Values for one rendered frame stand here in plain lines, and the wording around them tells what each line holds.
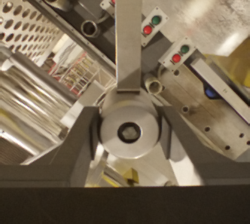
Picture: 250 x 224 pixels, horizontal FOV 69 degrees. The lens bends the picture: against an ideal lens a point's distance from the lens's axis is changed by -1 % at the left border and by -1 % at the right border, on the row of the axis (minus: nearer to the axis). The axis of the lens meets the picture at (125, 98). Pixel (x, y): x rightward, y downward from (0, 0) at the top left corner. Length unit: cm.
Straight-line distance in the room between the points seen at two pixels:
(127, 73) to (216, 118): 100
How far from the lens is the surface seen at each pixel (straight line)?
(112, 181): 98
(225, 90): 100
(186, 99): 103
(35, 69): 121
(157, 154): 108
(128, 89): 15
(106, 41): 92
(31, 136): 92
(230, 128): 120
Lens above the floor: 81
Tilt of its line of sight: 12 degrees up
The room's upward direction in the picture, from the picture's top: 137 degrees counter-clockwise
